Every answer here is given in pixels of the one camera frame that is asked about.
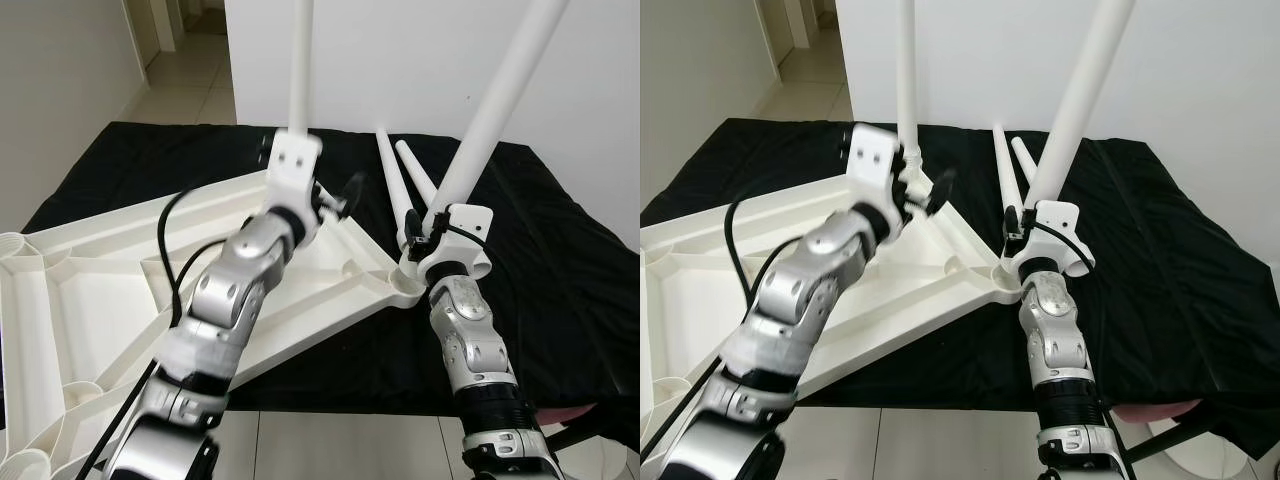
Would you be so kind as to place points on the white plastic table leg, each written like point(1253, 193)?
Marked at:
point(500, 100)
point(1005, 170)
point(392, 170)
point(1080, 100)
point(301, 60)
point(1028, 165)
point(908, 60)
point(418, 172)

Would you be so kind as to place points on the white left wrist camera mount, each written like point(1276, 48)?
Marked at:
point(870, 150)
point(290, 160)

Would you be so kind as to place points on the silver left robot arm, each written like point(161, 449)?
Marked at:
point(235, 285)
point(800, 290)

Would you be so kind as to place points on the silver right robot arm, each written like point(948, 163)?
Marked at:
point(1055, 340)
point(470, 340)

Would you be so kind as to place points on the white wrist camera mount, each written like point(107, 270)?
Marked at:
point(870, 150)
point(465, 218)
point(1055, 213)
point(290, 160)

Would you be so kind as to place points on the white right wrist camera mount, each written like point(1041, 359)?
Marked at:
point(1055, 213)
point(465, 218)

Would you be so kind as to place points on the white door frame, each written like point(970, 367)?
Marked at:
point(790, 28)
point(160, 25)

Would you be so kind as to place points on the black table cloth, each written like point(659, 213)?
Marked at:
point(560, 300)
point(1170, 300)

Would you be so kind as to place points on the pink round cushion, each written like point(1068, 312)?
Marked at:
point(1155, 408)
point(562, 412)

